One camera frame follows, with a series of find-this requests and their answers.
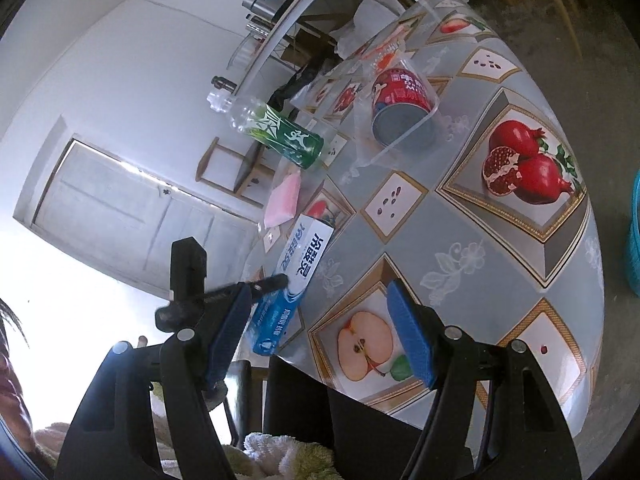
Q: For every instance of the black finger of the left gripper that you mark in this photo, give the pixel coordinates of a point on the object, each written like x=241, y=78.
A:
x=257, y=289

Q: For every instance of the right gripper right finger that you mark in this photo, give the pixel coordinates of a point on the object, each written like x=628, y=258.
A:
x=422, y=334

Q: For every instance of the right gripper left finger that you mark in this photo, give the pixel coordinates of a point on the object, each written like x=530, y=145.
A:
x=226, y=315

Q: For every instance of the green plastic bottle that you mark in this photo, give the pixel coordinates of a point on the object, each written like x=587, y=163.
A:
x=255, y=118

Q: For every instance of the white fleece sleeve forearm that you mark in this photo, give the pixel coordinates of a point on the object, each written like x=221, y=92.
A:
x=264, y=456

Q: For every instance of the blue white toothpaste box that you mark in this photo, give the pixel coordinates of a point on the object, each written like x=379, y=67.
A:
x=298, y=260

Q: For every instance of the white door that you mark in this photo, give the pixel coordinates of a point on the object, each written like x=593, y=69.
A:
x=122, y=221

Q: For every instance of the pink sponge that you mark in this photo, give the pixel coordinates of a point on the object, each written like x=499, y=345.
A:
x=282, y=203

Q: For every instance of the wooden stool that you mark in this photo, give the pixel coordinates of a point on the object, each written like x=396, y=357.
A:
x=245, y=176

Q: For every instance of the fruit pattern tablecloth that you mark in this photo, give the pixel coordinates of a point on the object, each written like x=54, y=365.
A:
x=493, y=229

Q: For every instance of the clear plastic bag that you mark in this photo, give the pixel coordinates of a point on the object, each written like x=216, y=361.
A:
x=341, y=100

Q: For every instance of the red tin can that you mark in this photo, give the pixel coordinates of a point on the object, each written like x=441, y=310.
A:
x=401, y=99

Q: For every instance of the blue plastic waste basket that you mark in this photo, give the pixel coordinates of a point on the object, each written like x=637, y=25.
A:
x=632, y=248

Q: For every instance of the white metal frame shelf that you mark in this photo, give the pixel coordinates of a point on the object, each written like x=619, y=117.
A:
x=310, y=15

